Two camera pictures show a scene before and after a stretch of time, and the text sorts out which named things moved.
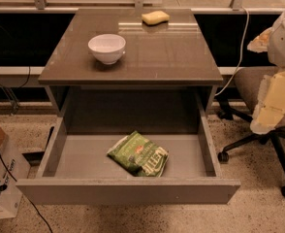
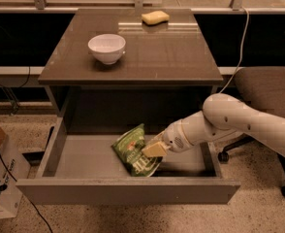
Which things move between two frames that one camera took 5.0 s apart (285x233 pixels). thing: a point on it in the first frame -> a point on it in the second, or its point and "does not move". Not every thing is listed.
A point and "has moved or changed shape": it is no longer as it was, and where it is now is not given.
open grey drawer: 77,170 does not move
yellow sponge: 154,17 does not move
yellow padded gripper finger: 278,93 -> 174,137
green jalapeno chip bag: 140,155 has moved or changed shape
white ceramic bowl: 107,48 does not move
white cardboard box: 8,165 does not move
